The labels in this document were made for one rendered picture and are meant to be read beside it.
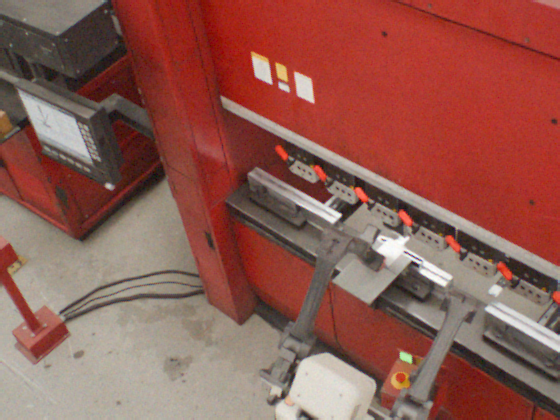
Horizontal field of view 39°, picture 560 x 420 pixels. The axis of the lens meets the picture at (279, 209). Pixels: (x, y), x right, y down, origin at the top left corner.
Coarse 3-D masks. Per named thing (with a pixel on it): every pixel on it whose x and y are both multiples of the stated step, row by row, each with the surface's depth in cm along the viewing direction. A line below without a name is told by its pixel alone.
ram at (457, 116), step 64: (256, 0) 271; (320, 0) 247; (384, 0) 228; (320, 64) 268; (384, 64) 245; (448, 64) 226; (512, 64) 210; (320, 128) 291; (384, 128) 265; (448, 128) 243; (512, 128) 224; (448, 192) 262; (512, 192) 240; (512, 256) 259
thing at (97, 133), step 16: (48, 96) 309; (64, 96) 312; (80, 96) 311; (80, 112) 299; (96, 112) 299; (80, 128) 306; (96, 128) 302; (112, 128) 313; (48, 144) 336; (96, 144) 306; (112, 144) 316; (64, 160) 335; (80, 160) 326; (96, 160) 316; (112, 160) 315; (96, 176) 326; (112, 176) 319
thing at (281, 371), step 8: (280, 360) 255; (264, 368) 260; (272, 368) 255; (280, 368) 254; (288, 368) 254; (264, 376) 255; (272, 376) 254; (280, 376) 253; (288, 376) 254; (280, 384) 252
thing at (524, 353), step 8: (488, 328) 293; (496, 328) 292; (488, 336) 290; (504, 336) 289; (496, 344) 289; (504, 344) 287; (512, 344) 287; (520, 344) 286; (512, 352) 285; (520, 352) 284; (528, 352) 284; (536, 352) 283; (520, 360) 285; (528, 360) 282; (536, 360) 281; (544, 360) 281; (536, 368) 281; (544, 368) 279; (552, 368) 278; (552, 376) 277
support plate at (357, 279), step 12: (360, 264) 309; (396, 264) 307; (408, 264) 307; (336, 276) 306; (348, 276) 306; (360, 276) 305; (372, 276) 304; (384, 276) 303; (396, 276) 303; (348, 288) 302; (360, 288) 301; (372, 288) 300; (384, 288) 300; (372, 300) 297
